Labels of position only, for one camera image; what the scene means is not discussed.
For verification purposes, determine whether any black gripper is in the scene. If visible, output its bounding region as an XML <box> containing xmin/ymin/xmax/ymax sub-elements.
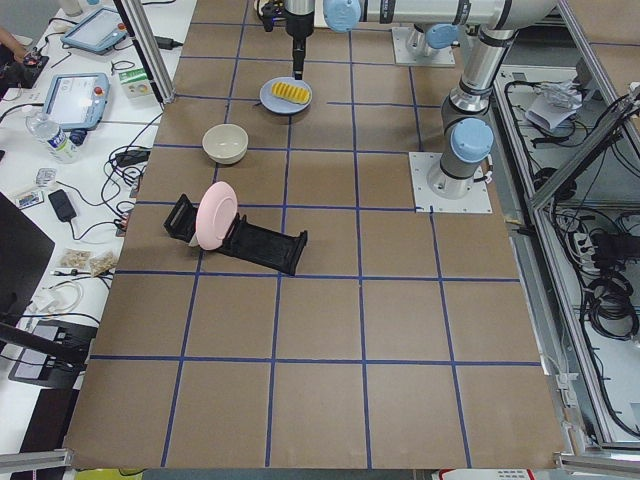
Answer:
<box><xmin>284</xmin><ymin>0</ymin><xmax>315</xmax><ymax>80</ymax></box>

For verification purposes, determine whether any striped yellow bread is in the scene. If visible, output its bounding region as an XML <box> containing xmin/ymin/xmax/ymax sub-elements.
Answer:
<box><xmin>271</xmin><ymin>81</ymin><xmax>311</xmax><ymax>105</ymax></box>

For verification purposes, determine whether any blue plate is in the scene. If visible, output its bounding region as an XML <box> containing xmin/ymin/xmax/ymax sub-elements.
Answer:
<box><xmin>259</xmin><ymin>77</ymin><xmax>313</xmax><ymax>115</ymax></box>

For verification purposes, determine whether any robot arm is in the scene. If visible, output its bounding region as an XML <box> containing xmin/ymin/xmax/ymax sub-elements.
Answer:
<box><xmin>405</xmin><ymin>23</ymin><xmax>458</xmax><ymax>57</ymax></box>
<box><xmin>323</xmin><ymin>0</ymin><xmax>556</xmax><ymax>130</ymax></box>

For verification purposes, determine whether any pink plate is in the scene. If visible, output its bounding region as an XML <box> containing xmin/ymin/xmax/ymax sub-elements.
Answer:
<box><xmin>195</xmin><ymin>181</ymin><xmax>238</xmax><ymax>250</ymax></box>

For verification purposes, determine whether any cream bowl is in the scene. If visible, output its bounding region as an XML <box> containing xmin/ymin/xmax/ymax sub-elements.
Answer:
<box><xmin>202</xmin><ymin>124</ymin><xmax>249</xmax><ymax>165</ymax></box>

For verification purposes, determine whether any black power adapter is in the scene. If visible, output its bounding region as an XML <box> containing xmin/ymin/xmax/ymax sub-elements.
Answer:
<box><xmin>154</xmin><ymin>36</ymin><xmax>183</xmax><ymax>50</ymax></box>

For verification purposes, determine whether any green white carton box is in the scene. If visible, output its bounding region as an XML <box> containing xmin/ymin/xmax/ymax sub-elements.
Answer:
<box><xmin>118</xmin><ymin>68</ymin><xmax>153</xmax><ymax>99</ymax></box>

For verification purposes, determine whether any teach pendant far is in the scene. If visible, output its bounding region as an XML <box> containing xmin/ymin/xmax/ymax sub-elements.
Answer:
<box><xmin>61</xmin><ymin>7</ymin><xmax>127</xmax><ymax>55</ymax></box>

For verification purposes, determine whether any teach pendant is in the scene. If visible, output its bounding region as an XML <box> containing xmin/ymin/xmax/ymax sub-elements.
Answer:
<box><xmin>61</xmin><ymin>7</ymin><xmax>127</xmax><ymax>55</ymax></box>
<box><xmin>43</xmin><ymin>72</ymin><xmax>110</xmax><ymax>131</ymax></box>

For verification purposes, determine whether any black dish rack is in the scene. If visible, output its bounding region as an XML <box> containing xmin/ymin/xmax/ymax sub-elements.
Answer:
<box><xmin>164</xmin><ymin>194</ymin><xmax>308</xmax><ymax>276</ymax></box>

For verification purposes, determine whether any teach pendant near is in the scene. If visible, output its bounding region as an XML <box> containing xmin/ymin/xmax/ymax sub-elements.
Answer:
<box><xmin>43</xmin><ymin>72</ymin><xmax>110</xmax><ymax>131</ymax></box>

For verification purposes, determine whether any plastic water bottle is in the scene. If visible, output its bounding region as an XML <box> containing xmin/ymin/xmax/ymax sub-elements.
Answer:
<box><xmin>26</xmin><ymin>110</ymin><xmax>77</xmax><ymax>164</ymax></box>

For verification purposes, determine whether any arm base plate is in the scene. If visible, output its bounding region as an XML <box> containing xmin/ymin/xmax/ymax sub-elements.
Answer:
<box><xmin>409</xmin><ymin>152</ymin><xmax>493</xmax><ymax>214</ymax></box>
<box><xmin>391</xmin><ymin>23</ymin><xmax>458</xmax><ymax>68</ymax></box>

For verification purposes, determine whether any aluminium frame post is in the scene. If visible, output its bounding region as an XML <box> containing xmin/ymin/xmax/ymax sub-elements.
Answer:
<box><xmin>113</xmin><ymin>0</ymin><xmax>175</xmax><ymax>105</ymax></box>

